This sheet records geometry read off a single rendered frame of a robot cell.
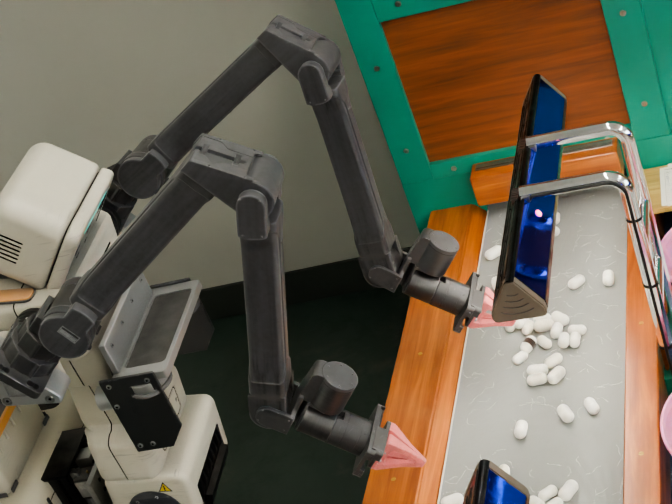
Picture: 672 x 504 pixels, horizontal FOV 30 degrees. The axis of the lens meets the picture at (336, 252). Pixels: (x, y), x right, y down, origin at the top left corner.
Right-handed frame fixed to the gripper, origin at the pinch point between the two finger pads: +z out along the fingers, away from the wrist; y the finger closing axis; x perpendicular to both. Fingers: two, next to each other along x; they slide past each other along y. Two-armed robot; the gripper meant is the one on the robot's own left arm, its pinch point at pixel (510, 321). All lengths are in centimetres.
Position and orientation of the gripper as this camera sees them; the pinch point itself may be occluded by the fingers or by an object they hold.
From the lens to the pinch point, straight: 222.6
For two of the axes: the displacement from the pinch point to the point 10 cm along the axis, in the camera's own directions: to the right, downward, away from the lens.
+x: -3.6, 7.0, 6.2
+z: 9.2, 3.9, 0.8
